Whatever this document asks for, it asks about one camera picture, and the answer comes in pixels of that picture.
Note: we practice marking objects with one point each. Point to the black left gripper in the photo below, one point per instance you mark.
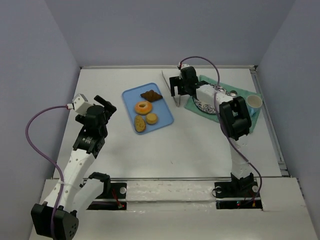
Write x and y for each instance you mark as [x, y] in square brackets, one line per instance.
[107, 110]

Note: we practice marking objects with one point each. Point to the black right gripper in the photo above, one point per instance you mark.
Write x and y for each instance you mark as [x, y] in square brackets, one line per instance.
[179, 81]

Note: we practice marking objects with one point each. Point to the metal kitchen tongs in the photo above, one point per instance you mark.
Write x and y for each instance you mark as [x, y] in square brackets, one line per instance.
[177, 99]

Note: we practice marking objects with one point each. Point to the oval seeded bread roll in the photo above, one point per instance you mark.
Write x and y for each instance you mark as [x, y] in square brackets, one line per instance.
[139, 124]

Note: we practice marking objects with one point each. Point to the round yellow bun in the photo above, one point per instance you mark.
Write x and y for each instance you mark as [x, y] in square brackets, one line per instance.
[151, 118]

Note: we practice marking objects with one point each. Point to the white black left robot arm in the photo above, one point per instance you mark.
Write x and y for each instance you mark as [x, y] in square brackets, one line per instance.
[57, 217]

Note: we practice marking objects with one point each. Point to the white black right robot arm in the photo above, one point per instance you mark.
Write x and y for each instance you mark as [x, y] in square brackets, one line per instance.
[235, 123]

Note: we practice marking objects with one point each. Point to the blue plastic tray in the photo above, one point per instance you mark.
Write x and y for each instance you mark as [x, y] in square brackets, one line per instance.
[131, 96]

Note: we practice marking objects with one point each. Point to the dark brown croissant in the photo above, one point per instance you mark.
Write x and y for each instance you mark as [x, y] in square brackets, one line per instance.
[151, 96]

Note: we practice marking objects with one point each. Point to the orange glazed donut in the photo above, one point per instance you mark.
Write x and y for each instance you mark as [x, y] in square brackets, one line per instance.
[143, 107]

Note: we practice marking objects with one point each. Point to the blue floral plate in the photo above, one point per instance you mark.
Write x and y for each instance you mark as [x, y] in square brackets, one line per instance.
[205, 107]

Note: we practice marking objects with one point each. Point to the metal spoon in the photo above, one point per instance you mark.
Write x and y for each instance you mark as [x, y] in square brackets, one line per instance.
[233, 93]

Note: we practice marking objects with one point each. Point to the light blue mug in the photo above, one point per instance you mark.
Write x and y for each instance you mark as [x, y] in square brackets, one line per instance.
[254, 103]

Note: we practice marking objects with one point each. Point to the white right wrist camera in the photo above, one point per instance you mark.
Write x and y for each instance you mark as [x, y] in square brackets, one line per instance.
[182, 66]

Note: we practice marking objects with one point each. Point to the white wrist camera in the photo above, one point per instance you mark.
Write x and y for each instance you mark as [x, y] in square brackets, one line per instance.
[182, 66]
[80, 104]

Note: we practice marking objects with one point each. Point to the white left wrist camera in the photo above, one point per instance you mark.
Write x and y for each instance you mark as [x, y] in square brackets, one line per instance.
[80, 104]

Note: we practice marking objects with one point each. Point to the aluminium front rail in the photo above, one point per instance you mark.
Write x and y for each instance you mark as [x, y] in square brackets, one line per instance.
[126, 179]

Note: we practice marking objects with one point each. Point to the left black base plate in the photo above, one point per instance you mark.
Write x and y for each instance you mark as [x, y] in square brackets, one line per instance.
[113, 199]

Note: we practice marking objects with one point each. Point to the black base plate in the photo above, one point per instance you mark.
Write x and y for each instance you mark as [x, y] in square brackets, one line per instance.
[113, 199]
[227, 198]

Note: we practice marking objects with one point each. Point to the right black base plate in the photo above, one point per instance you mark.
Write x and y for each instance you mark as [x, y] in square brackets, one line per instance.
[227, 198]

